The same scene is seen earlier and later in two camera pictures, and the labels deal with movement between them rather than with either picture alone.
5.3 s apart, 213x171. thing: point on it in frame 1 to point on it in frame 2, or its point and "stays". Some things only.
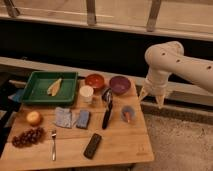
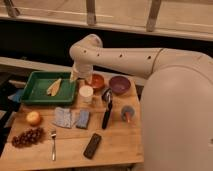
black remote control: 92,147 stays
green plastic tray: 40,82 stays
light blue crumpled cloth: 63,117 stays
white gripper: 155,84 to 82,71
